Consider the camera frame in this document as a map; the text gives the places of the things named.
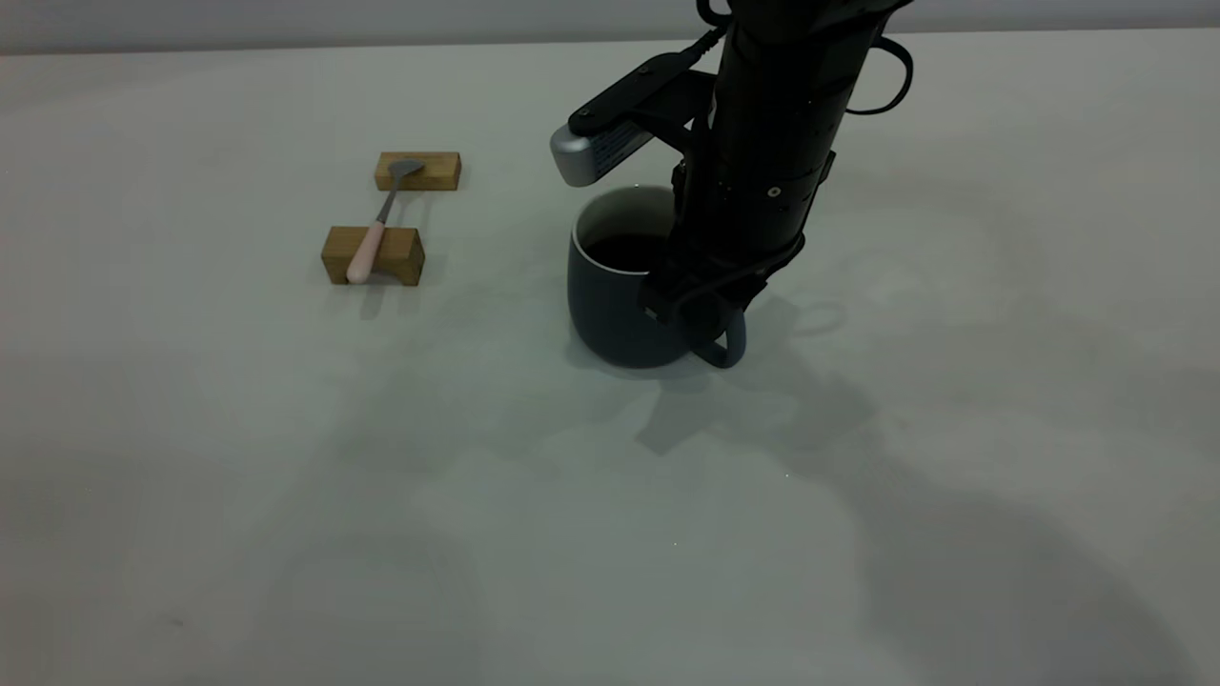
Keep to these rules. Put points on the dark grey ceramic cup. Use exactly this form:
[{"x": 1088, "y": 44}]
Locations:
[{"x": 610, "y": 305}]

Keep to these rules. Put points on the arched wooden block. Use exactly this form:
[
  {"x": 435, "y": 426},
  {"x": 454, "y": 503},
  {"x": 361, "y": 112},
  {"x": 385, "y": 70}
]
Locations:
[{"x": 405, "y": 252}]

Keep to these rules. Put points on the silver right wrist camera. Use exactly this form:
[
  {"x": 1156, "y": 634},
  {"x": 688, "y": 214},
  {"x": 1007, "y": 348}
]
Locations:
[{"x": 591, "y": 152}]

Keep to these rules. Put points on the flat rectangular wooden block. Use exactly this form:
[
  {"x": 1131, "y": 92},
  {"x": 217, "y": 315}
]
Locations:
[{"x": 440, "y": 173}]

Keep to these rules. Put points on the black right camera bracket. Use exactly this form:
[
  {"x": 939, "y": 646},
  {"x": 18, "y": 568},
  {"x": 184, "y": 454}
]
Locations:
[{"x": 648, "y": 90}]

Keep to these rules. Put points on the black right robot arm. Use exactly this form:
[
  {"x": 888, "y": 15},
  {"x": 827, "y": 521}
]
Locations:
[{"x": 791, "y": 76}]

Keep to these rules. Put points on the dark coffee liquid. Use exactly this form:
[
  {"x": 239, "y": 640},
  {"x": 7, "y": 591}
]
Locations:
[{"x": 624, "y": 252}]

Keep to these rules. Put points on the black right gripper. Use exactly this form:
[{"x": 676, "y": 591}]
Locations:
[{"x": 743, "y": 219}]

